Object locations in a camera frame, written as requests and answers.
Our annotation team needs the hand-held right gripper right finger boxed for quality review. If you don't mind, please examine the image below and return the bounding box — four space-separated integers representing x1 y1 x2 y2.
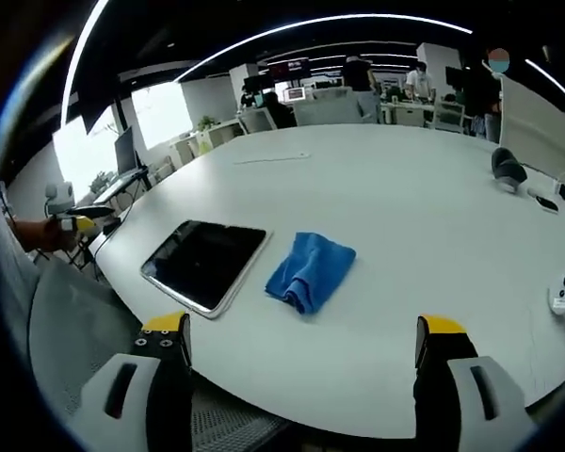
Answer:
412 314 538 452

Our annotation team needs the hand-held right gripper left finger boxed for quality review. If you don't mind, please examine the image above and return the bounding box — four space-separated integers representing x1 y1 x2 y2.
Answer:
70 310 194 452

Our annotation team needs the black tablet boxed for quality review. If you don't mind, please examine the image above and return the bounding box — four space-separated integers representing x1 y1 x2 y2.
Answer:
139 218 272 320

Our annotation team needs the blue cleaning cloth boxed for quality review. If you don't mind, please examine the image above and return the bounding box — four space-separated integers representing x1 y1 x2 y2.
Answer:
264 231 358 315

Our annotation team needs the grey mesh office chair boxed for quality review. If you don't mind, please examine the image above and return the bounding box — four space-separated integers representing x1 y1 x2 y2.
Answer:
27 258 293 452

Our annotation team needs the black computer monitor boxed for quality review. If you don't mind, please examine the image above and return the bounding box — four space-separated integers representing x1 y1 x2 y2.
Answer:
113 125 140 176

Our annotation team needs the white flat bar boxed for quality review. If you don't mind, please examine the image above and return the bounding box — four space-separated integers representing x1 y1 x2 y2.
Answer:
233 151 311 166

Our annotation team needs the beige partition board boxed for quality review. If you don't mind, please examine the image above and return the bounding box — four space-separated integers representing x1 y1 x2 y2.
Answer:
498 74 565 178

